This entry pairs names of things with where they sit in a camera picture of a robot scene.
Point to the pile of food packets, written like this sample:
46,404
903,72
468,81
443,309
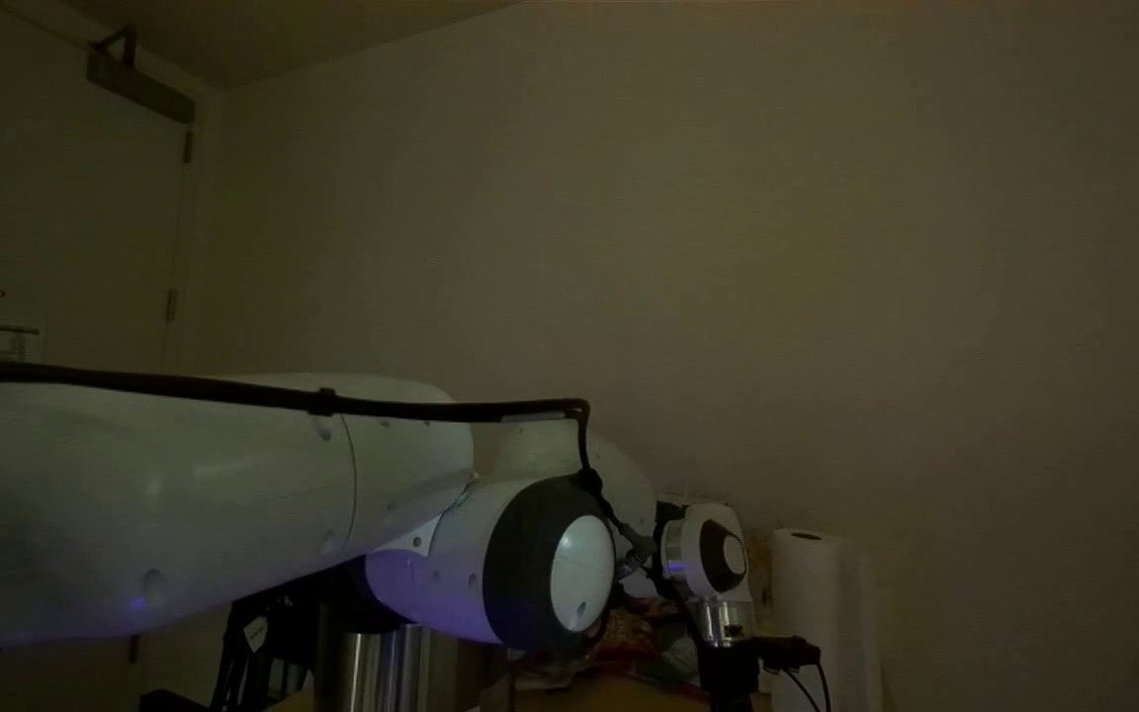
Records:
635,652

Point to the white paper towel roll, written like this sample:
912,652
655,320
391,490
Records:
813,618

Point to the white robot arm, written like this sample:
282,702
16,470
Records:
200,516

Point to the black coffee machine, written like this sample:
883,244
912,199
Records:
258,652

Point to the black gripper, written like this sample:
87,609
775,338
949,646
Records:
734,675

